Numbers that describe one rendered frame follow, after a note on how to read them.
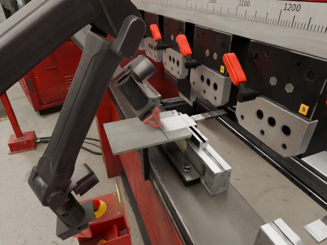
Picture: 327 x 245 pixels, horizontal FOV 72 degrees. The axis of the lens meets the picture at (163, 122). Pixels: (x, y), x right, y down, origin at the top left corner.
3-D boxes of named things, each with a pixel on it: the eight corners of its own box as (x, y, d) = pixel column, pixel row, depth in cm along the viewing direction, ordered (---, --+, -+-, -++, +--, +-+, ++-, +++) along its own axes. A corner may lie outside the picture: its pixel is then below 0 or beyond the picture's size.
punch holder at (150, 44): (144, 53, 95) (142, 10, 87) (163, 52, 98) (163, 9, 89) (157, 63, 83) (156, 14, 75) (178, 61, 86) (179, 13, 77)
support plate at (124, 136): (103, 126, 80) (102, 123, 80) (170, 112, 89) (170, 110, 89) (113, 155, 66) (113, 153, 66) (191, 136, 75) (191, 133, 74)
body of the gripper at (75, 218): (97, 221, 59) (84, 205, 55) (59, 239, 58) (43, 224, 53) (94, 202, 65) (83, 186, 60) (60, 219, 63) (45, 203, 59)
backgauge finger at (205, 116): (184, 115, 88) (184, 104, 85) (237, 104, 97) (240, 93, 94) (199, 131, 79) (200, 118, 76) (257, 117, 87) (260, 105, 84)
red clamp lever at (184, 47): (175, 33, 56) (188, 66, 53) (190, 32, 57) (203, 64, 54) (173, 38, 57) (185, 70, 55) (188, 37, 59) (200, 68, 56)
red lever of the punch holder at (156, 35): (149, 23, 72) (157, 48, 69) (161, 22, 73) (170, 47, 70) (148, 27, 73) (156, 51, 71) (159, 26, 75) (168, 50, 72)
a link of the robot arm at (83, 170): (27, 174, 50) (45, 201, 46) (73, 144, 55) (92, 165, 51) (48, 195, 59) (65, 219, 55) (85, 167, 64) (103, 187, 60)
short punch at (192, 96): (176, 95, 81) (177, 70, 77) (181, 94, 82) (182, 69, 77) (189, 107, 74) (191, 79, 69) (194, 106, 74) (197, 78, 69)
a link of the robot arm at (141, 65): (100, 67, 69) (100, 62, 61) (128, 43, 71) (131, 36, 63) (126, 96, 72) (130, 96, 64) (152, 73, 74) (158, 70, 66)
